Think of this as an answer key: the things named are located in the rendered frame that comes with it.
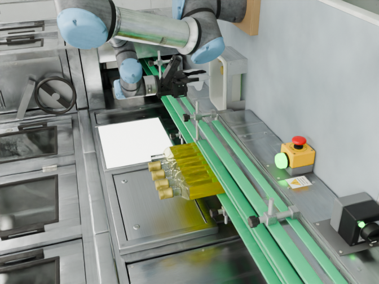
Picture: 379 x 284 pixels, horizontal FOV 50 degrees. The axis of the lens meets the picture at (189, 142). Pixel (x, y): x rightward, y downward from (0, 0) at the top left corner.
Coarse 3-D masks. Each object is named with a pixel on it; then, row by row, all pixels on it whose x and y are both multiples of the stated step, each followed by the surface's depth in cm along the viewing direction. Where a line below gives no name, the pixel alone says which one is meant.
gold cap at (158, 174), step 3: (153, 171) 142; (156, 171) 142; (159, 171) 142; (162, 171) 142; (153, 174) 141; (156, 174) 142; (159, 174) 142; (162, 174) 142; (153, 177) 141; (156, 177) 142; (159, 177) 142; (162, 177) 142; (153, 180) 142
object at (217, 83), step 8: (216, 64) 163; (224, 64) 146; (216, 72) 164; (224, 72) 147; (216, 80) 166; (224, 80) 149; (216, 88) 168; (224, 88) 151; (216, 96) 169; (224, 96) 152; (216, 104) 164; (224, 104) 154
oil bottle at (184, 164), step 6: (174, 162) 145; (180, 162) 145; (186, 162) 145; (192, 162) 144; (198, 162) 144; (204, 162) 144; (174, 168) 142; (180, 168) 142; (186, 168) 142; (174, 174) 142
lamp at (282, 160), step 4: (284, 152) 114; (276, 156) 114; (280, 156) 113; (284, 156) 113; (288, 156) 113; (276, 160) 114; (280, 160) 112; (284, 160) 112; (288, 160) 112; (276, 164) 114; (280, 164) 113; (284, 164) 113; (288, 164) 113
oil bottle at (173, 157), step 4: (180, 152) 151; (184, 152) 151; (188, 152) 150; (192, 152) 150; (196, 152) 150; (200, 152) 150; (168, 156) 149; (172, 156) 148; (176, 156) 148; (180, 156) 148; (184, 156) 148; (188, 156) 148; (192, 156) 148; (196, 156) 148; (200, 156) 149; (168, 160) 148; (172, 160) 147; (176, 160) 146; (180, 160) 147; (168, 164) 148
